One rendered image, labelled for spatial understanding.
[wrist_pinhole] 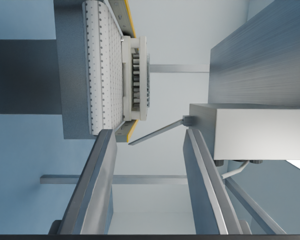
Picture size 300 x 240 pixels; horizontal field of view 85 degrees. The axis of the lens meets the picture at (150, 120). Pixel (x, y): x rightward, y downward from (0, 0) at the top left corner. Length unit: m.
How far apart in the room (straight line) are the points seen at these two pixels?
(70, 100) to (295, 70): 0.50
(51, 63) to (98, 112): 0.23
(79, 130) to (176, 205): 4.63
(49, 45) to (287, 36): 0.59
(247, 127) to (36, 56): 0.54
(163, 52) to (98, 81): 3.37
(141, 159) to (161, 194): 1.11
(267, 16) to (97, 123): 0.54
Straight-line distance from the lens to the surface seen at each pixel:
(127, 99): 0.50
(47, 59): 0.54
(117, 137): 0.35
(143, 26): 3.77
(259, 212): 1.36
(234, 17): 4.17
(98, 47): 0.36
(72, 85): 0.39
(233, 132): 0.36
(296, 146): 0.44
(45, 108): 0.54
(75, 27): 0.41
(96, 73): 0.35
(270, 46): 0.59
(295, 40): 0.52
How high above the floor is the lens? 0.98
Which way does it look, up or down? level
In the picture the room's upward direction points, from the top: 90 degrees clockwise
